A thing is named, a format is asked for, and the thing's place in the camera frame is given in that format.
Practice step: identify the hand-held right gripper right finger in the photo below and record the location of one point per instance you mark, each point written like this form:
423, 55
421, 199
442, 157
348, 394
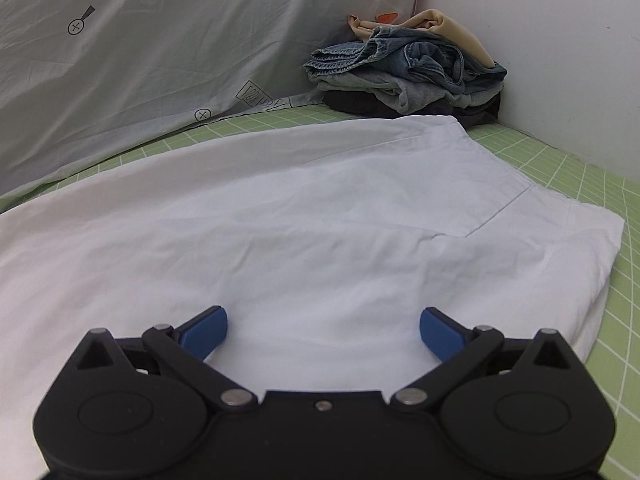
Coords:
437, 330

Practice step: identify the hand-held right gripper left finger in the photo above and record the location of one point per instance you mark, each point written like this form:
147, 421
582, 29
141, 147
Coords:
207, 330

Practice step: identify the white shirt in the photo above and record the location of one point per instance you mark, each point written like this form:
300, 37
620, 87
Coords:
300, 210

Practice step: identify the grey garment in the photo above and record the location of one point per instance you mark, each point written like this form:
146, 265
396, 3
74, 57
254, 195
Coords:
395, 91

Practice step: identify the blue jeans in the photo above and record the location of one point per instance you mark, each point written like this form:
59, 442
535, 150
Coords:
425, 60

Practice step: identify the carrot-printed grey sheet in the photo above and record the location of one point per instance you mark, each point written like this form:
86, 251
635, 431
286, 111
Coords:
150, 60

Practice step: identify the beige garment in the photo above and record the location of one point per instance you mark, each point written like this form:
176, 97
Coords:
450, 27

